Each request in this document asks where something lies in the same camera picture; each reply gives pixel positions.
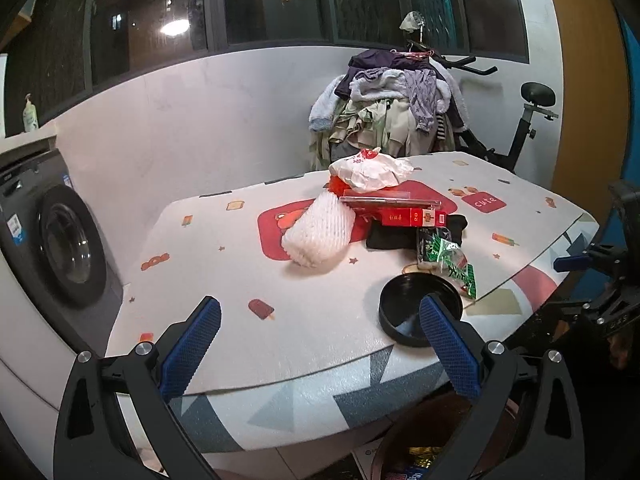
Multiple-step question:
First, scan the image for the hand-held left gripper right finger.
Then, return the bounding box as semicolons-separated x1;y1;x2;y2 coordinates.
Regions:
419;294;585;480

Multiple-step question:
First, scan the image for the red cardboard box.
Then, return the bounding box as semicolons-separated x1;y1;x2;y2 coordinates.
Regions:
370;205;451;228

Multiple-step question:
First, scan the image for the black round lid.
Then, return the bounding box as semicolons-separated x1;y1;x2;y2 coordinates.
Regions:
378;274;465;348

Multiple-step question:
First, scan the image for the clear plastic box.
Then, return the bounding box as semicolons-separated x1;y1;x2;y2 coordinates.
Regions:
340;187;443;211

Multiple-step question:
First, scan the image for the white foam net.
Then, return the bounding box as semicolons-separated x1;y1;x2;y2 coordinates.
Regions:
281;195;357;268

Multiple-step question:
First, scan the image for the grey washing machine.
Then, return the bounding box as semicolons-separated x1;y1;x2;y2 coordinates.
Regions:
0;135;126;321

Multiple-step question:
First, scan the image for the black sock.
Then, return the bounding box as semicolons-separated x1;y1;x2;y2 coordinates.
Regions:
366;213;469;252

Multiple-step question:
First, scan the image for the white cartoon printed mat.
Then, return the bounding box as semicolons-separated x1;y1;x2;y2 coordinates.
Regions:
105;152;598;396

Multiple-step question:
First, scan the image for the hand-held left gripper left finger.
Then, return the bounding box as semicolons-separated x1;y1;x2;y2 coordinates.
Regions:
52;296;223;480

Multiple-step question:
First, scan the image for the orange foam net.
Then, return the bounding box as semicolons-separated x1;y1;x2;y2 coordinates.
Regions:
320;175;361;201

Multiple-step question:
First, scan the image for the green snack wrapper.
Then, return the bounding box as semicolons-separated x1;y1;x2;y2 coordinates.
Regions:
416;227;478;301

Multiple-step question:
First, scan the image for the black exercise bike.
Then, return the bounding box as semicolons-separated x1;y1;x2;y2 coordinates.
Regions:
407;40;561;176

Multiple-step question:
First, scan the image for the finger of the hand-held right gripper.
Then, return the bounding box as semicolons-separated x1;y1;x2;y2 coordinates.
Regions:
520;296;608;333
553;245;623;273

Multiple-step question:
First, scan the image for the brown trash bin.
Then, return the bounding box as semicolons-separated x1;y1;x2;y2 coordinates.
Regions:
377;390;526;480

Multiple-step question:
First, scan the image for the pale pump bottle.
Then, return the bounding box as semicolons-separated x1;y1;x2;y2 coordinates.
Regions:
22;94;40;133

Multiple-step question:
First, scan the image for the dark framed window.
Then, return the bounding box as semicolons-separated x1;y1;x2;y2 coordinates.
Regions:
0;0;531;136

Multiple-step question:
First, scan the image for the white paper wrapper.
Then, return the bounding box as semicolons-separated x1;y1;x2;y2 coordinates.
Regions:
328;146;415;193

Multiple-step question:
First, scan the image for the pile of clothes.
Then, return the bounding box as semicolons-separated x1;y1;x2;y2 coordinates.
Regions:
307;50;468;171

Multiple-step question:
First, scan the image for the geometric patterned table cover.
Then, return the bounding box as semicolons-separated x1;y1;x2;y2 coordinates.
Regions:
165;217;601;456

